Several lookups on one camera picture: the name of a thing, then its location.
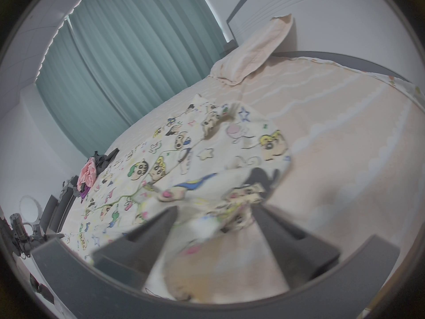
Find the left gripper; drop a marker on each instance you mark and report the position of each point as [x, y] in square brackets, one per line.
[37, 234]

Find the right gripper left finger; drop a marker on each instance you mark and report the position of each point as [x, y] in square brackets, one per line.
[132, 254]

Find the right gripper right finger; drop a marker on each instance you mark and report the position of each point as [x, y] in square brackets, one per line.
[295, 254]

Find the white printed pyjama top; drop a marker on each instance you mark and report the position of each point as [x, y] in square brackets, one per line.
[206, 151]

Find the pile of clothes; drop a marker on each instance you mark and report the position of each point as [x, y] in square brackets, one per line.
[88, 174]

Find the dark grey chest of drawers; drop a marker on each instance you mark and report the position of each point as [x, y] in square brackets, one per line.
[58, 211]

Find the round white mirror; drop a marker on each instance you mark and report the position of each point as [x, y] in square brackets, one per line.
[30, 209]

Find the grey garment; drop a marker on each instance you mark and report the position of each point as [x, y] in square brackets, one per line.
[68, 183]

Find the bed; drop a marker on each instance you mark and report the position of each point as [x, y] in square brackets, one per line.
[348, 145]

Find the blue-green curtain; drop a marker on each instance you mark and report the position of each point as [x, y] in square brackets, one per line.
[76, 105]
[149, 45]

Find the pink striped pillow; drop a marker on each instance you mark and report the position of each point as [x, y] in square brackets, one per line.
[252, 51]

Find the grey bedside table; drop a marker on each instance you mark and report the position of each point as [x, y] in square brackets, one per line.
[230, 47]

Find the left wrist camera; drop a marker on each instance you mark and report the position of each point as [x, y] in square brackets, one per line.
[17, 226]

